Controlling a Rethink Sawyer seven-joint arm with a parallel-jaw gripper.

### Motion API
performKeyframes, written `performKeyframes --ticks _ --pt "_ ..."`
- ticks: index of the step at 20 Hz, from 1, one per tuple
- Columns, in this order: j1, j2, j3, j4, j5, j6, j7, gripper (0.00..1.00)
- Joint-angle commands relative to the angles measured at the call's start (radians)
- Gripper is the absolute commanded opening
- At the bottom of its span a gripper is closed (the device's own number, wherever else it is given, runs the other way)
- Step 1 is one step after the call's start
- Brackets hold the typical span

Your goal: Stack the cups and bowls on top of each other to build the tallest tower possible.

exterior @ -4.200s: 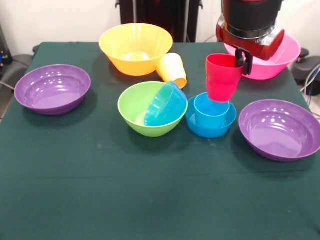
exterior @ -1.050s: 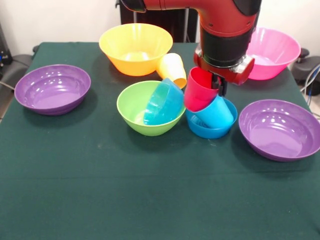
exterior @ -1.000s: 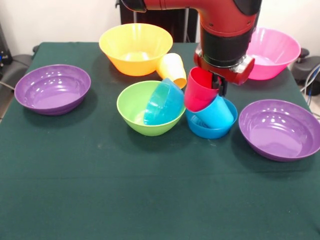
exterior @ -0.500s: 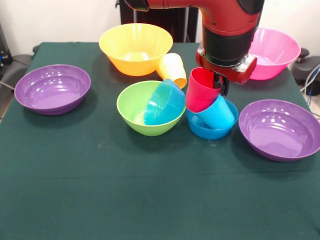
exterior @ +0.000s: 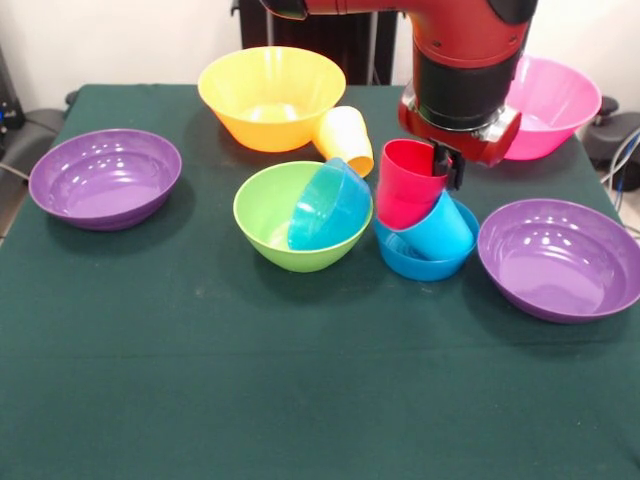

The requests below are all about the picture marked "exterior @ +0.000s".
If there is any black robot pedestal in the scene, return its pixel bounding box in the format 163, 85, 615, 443
239, 0, 415, 86

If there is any dark green tablecloth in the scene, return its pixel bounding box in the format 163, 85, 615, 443
0, 83, 640, 480

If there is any purple bowl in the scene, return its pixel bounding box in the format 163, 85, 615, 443
477, 198, 640, 325
28, 128, 183, 233

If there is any red cup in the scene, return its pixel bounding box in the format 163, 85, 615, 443
375, 138, 451, 231

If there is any green bowl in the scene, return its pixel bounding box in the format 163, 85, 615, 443
233, 159, 375, 274

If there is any orange bowl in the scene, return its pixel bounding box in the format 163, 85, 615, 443
197, 45, 347, 153

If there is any pink bowl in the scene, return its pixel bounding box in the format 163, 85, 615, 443
502, 56, 603, 162

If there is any black computer tower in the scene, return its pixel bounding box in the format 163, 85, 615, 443
0, 44, 26, 146

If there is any blue bowl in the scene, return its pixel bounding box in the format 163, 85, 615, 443
372, 199, 481, 282
287, 157, 374, 251

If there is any grey cable bundle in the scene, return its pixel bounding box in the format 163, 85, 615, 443
599, 127, 640, 236

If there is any black knobbed device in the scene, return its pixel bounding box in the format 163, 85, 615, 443
584, 95, 640, 169

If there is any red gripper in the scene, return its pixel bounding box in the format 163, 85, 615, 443
398, 82, 523, 192

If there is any blue cup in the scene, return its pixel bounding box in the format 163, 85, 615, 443
399, 192, 479, 261

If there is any orange cup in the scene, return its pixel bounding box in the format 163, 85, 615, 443
313, 105, 375, 179

